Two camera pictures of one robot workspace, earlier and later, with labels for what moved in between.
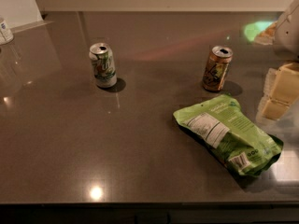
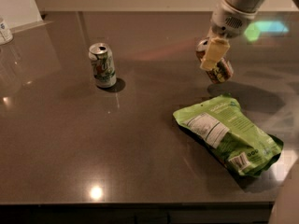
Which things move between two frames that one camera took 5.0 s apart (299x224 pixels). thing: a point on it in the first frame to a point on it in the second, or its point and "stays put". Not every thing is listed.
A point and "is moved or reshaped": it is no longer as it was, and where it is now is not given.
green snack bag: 234,134 stays put
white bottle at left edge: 6,34 stays put
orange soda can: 216,67 is moved or reshaped
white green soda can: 104,63 stays put
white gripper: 288,35 to 228,21
